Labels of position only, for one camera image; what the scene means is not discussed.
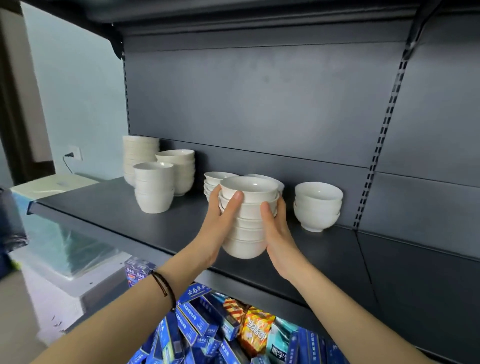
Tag person's right hand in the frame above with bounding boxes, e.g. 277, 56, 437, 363
259, 196, 315, 285

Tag person's left hand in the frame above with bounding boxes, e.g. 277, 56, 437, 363
185, 184, 245, 272

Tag tall white ceramic bowl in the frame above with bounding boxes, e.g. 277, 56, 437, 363
133, 161, 176, 185
134, 187, 175, 215
134, 179, 176, 196

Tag person's right forearm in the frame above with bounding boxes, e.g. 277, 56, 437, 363
291, 264, 436, 364

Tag group of white bowls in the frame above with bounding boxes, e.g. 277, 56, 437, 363
358, 171, 480, 260

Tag grey slotted shelf upright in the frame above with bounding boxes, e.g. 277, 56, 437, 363
121, 56, 132, 136

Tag brown snack packet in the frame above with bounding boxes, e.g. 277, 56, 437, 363
223, 298, 248, 325

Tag row of blue boxes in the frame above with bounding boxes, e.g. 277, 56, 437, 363
124, 256, 350, 364

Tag narrow grey metal back panel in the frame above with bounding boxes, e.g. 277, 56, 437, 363
129, 134, 370, 228

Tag orange snack packet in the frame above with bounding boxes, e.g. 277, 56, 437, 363
238, 306, 277, 357

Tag teal packet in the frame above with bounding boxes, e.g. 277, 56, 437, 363
264, 316, 301, 364

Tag large grey metal back panel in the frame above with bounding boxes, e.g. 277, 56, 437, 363
123, 18, 413, 169
376, 14, 480, 188

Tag cream plastic appliance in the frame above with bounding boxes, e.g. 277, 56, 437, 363
9, 173, 132, 348

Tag black plastic bag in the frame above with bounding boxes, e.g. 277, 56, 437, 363
0, 187, 29, 256

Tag black cord bracelet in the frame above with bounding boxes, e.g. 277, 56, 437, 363
150, 270, 178, 314

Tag black power plug and cable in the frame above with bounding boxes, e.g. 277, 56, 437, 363
61, 151, 76, 175

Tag dark brown door frame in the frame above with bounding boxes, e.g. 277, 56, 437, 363
0, 0, 56, 188

